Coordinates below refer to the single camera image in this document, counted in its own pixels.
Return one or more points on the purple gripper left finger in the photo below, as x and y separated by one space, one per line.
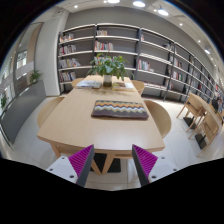
81 162

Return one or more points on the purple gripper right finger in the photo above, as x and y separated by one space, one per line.
144 163

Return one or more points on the zigzag patterned folded towel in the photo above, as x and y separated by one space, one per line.
119 109

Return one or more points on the long wooden table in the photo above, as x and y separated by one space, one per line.
71 124

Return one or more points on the right near wooden chair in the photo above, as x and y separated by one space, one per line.
160 116

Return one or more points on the wooden chair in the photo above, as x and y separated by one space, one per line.
195 106
207 130
139 86
160 116
46 110
76 81

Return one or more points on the left near wooden chair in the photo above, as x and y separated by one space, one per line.
46 110

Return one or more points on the wooden chair at right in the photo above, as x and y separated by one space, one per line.
195 106

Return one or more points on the right far wooden chair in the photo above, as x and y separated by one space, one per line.
139 86

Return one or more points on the brown book on table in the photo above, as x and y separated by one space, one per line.
122 86

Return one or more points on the left far wooden chair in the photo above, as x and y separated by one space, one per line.
76 81

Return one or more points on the large grey bookshelf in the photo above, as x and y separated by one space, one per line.
167 69

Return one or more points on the small plant on ledge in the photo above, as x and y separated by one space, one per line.
36 74

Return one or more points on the green potted plant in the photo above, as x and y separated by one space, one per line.
107 67

